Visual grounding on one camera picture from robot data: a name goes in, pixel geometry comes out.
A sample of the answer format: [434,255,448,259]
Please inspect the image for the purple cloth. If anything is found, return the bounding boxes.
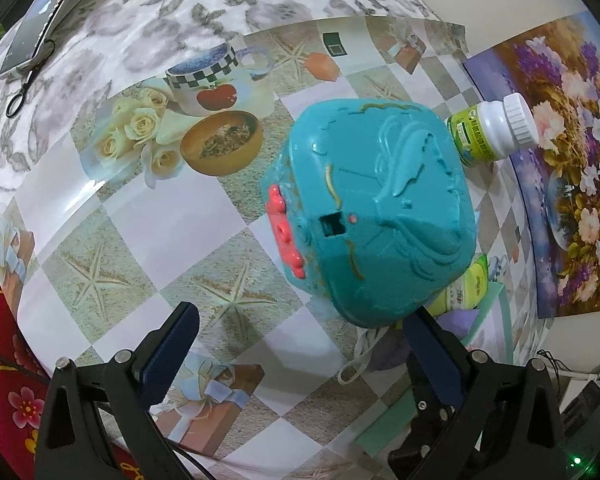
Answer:
[370,307,481,371]

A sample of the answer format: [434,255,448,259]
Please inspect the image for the floral painting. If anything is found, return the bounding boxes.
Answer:
[462,10,600,318]

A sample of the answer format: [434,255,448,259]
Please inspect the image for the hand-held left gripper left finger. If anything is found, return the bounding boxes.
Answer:
[34,301,201,480]

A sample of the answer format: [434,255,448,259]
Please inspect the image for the smartphone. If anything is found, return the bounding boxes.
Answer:
[0,0,93,78]

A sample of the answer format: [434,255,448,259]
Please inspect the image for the scissors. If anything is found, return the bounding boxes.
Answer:
[7,35,56,118]

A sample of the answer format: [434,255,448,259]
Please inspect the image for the checkered printed tablecloth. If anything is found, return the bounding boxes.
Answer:
[0,12,541,476]

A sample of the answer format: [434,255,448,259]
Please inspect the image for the grey leaf pattern tablecloth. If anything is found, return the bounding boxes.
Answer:
[0,0,441,241]

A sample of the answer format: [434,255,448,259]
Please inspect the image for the teal plastic case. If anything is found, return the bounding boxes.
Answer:
[260,99,477,330]

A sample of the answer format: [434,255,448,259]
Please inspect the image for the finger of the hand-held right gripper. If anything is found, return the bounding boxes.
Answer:
[387,395,455,480]

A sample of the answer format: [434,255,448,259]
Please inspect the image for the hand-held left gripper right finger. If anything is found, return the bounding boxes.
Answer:
[404,305,566,480]

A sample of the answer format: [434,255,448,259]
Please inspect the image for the white tray with green rim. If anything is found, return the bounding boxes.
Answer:
[357,280,511,458]

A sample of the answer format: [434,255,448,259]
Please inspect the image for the lime green packet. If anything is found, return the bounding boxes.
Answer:
[425,254,506,316]

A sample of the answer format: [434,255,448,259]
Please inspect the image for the white bottle with green label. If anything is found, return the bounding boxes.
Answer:
[445,92,540,167]

